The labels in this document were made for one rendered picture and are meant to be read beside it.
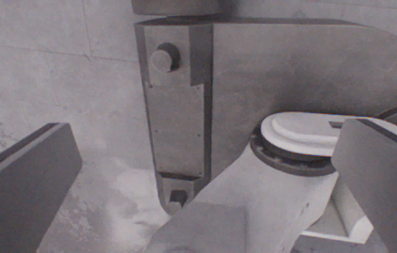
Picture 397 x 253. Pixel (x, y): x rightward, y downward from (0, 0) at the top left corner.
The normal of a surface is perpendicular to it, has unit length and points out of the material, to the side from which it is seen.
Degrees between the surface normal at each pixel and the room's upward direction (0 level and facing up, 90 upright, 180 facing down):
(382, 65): 0
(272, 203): 90
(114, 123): 0
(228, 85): 0
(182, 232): 115
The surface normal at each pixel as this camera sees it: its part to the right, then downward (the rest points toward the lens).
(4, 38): -0.19, 0.49
